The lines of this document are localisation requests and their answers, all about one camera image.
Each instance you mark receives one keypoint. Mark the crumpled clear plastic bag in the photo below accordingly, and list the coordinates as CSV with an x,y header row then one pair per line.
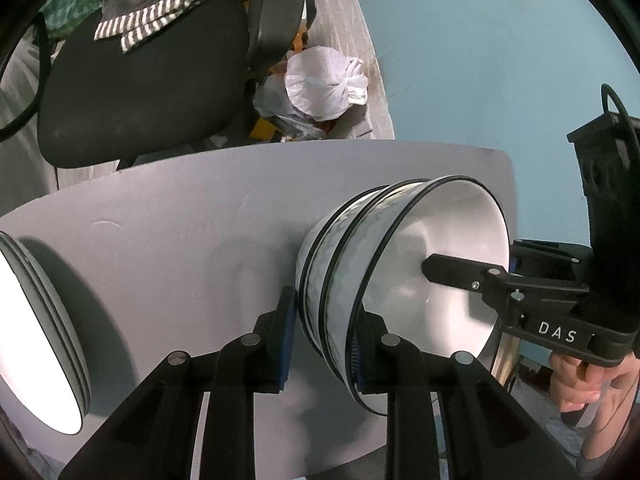
x,y
275,110

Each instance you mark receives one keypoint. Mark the person's right hand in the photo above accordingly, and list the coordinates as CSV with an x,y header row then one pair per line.
x,y
595,390

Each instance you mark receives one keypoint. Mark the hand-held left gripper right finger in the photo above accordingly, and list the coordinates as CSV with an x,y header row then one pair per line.
x,y
360,367

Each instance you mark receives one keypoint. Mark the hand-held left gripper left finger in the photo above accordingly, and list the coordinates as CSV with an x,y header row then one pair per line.
x,y
286,360

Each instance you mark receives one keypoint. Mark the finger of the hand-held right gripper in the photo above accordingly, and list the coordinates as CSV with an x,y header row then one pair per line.
x,y
550,255
455,270

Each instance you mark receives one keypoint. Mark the knotted white plastic bag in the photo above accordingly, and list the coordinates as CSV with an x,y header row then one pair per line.
x,y
320,80

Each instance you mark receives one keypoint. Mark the black office chair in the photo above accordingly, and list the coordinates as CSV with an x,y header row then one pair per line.
x,y
140,75

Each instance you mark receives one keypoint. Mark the white ribbed bowl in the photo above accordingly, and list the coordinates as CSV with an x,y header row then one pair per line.
x,y
440,230
301,287
316,290

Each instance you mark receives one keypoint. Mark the person's right forearm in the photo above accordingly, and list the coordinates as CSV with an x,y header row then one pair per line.
x,y
610,445

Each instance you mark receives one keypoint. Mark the grey bed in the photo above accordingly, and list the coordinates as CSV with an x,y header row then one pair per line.
x,y
15,90

